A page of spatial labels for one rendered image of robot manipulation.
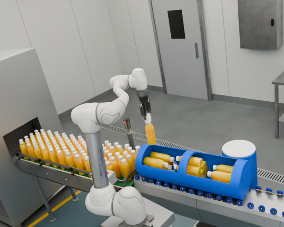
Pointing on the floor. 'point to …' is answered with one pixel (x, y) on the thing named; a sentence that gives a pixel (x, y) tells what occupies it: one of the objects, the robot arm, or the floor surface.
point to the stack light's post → (131, 141)
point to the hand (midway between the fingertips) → (147, 118)
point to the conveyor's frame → (32, 170)
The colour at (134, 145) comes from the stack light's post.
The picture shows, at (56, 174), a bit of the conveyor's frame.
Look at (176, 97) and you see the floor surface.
